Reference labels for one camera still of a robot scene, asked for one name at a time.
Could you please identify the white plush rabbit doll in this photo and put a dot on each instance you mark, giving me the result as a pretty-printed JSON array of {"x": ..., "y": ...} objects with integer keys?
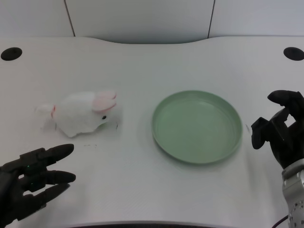
[{"x": 80, "y": 114}]

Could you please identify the green round plate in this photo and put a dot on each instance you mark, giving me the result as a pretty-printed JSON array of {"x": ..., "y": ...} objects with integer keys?
[{"x": 197, "y": 127}]

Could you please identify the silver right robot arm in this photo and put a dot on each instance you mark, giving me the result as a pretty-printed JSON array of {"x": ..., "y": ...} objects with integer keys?
[{"x": 294, "y": 190}]

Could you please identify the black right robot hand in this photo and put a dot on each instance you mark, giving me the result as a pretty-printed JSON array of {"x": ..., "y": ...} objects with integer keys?
[{"x": 285, "y": 133}]

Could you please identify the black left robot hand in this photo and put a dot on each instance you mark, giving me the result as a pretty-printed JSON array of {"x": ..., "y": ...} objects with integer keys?
[{"x": 28, "y": 166}]

